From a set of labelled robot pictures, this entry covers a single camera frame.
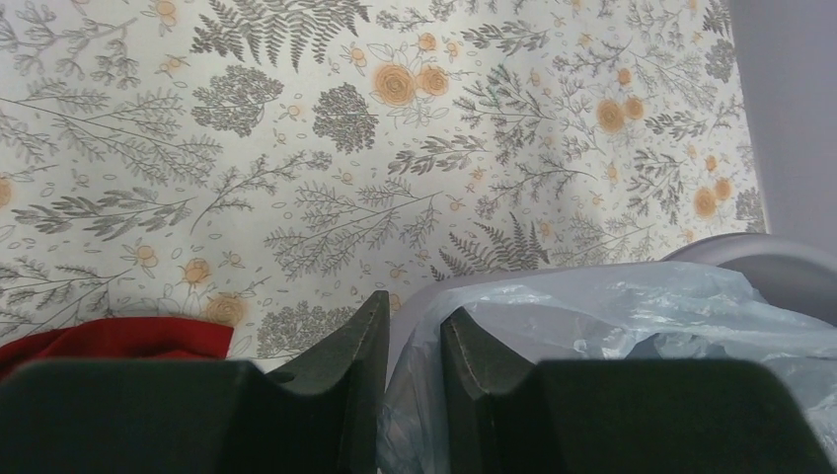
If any light blue plastic trash bag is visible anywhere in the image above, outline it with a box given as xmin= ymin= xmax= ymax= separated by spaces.
xmin=376 ymin=261 xmax=836 ymax=473

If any floral patterned table mat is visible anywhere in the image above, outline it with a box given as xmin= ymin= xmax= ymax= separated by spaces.
xmin=1 ymin=0 xmax=765 ymax=366

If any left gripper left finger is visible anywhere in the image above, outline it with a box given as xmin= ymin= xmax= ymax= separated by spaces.
xmin=1 ymin=290 xmax=390 ymax=473

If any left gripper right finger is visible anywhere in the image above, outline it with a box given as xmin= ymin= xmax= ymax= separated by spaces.
xmin=440 ymin=309 xmax=833 ymax=473

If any grey plastic trash bin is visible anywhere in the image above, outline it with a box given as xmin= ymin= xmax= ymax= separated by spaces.
xmin=386 ymin=232 xmax=836 ymax=379

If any red cloth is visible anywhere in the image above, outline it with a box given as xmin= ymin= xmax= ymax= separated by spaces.
xmin=1 ymin=316 xmax=234 ymax=378

